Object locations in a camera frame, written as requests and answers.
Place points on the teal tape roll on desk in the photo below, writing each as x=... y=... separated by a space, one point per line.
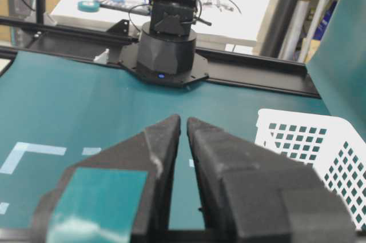
x=88 y=6

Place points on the white perforated plastic basket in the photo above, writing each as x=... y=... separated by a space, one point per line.
x=330 y=145

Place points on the black aluminium frame rail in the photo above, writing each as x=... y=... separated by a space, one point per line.
x=214 y=66

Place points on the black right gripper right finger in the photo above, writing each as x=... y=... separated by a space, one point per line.
x=252 y=194

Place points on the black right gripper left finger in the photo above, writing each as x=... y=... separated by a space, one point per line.
x=121 y=194

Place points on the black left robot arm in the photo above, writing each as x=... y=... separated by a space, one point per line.
x=167 y=42

